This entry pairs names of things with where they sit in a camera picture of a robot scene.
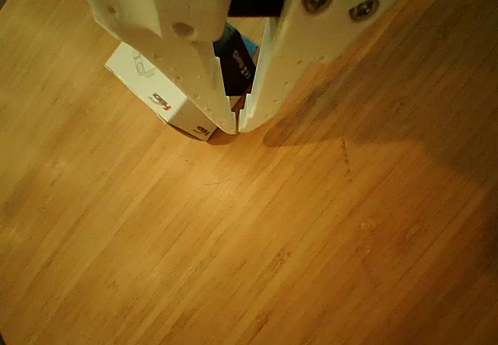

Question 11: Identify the black and white servo box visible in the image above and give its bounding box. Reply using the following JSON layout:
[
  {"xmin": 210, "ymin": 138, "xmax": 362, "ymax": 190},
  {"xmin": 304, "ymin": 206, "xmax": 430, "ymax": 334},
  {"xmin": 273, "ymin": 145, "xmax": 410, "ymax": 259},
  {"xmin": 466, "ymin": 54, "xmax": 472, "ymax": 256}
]
[{"xmin": 103, "ymin": 23, "xmax": 261, "ymax": 143}]

